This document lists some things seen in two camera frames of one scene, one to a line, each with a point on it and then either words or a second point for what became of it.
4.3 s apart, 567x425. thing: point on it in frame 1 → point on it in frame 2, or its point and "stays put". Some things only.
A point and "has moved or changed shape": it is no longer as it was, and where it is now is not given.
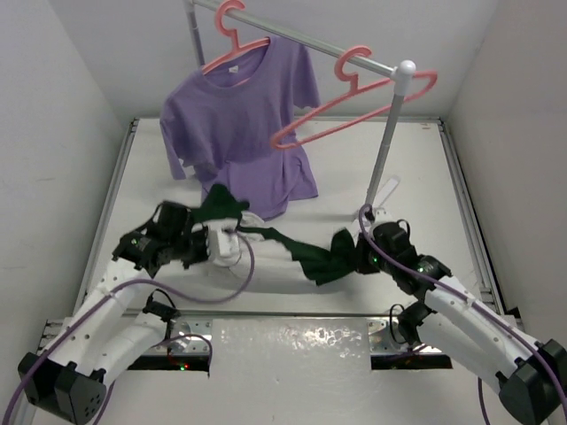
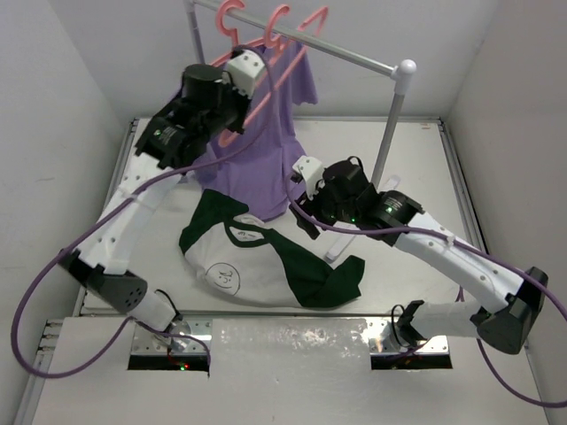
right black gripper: (361, 247) → (311, 205)
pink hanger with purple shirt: (220, 22) stays put
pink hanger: (276, 142) → (232, 135)
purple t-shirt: (221, 125) stays put
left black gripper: (203, 235) → (244, 103)
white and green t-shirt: (278, 255) has moved or changed shape
